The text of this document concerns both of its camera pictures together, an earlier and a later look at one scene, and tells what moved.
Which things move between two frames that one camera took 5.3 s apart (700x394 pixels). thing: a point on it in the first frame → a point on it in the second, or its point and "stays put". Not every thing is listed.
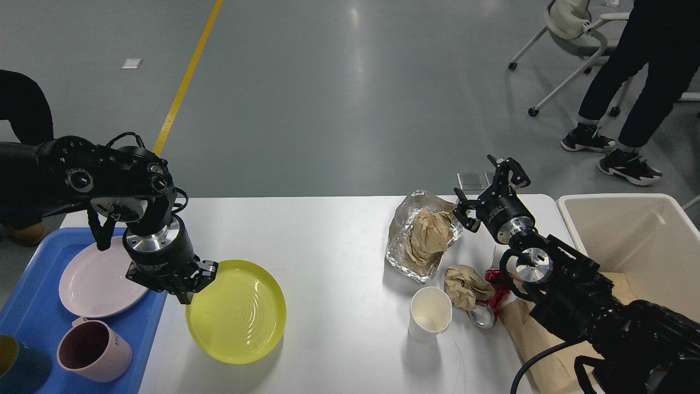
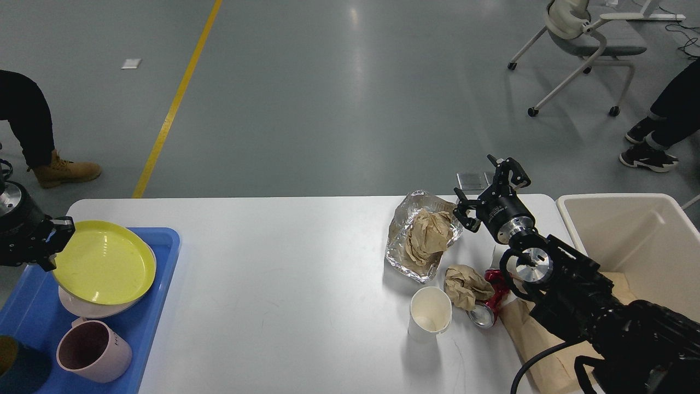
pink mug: x=92 y=348 stays put
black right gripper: x=499 y=209 stays put
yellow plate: x=240 y=316 → x=103 y=262
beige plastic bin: x=650 y=237 stays put
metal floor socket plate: x=473 y=181 stays put
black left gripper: x=166 y=261 → x=26 y=233
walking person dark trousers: x=665 y=34 → x=674 y=120
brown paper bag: x=556 y=374 stays put
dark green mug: x=22 y=370 stays put
